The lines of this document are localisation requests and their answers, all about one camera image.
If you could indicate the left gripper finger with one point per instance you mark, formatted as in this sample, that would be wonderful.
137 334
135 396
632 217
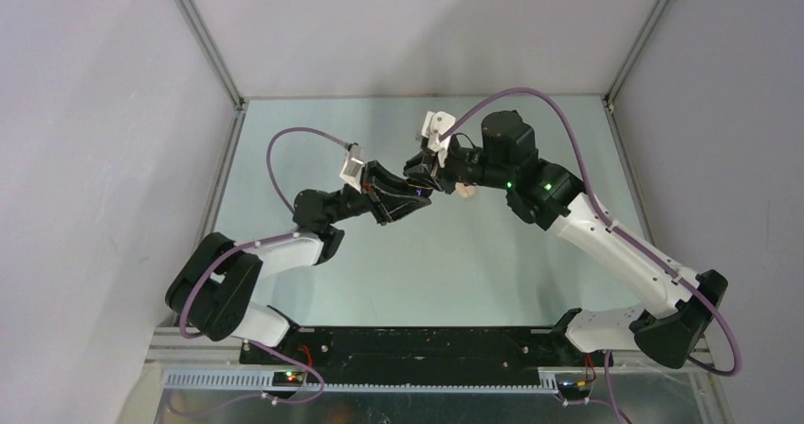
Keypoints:
382 181
397 207

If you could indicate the black earbud charging case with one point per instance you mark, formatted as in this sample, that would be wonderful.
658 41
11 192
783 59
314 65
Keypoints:
420 190

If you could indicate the right aluminium frame post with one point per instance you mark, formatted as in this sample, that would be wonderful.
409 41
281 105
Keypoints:
638 47

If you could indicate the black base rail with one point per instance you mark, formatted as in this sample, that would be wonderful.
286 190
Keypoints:
433 356

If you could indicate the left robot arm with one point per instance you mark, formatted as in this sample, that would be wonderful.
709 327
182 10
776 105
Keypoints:
214 290

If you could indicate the white earbud charging case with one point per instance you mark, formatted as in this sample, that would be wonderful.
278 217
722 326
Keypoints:
465 191

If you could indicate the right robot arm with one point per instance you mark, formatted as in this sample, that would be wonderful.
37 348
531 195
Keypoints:
674 300

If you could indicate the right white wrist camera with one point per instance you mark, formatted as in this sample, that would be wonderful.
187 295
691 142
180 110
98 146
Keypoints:
434 141

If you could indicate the aluminium frame post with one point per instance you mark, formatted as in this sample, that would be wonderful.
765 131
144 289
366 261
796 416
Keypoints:
638 47
201 33

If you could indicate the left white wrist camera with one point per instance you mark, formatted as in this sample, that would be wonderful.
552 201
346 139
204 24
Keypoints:
352 167

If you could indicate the left aluminium frame post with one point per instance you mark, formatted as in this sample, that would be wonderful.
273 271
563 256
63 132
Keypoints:
201 33

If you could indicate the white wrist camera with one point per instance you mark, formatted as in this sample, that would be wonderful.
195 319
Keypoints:
434 141
352 167

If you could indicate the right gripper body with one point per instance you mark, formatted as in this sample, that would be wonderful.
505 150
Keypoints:
462 165

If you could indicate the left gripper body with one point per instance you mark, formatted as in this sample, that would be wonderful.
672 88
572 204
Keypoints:
373 195

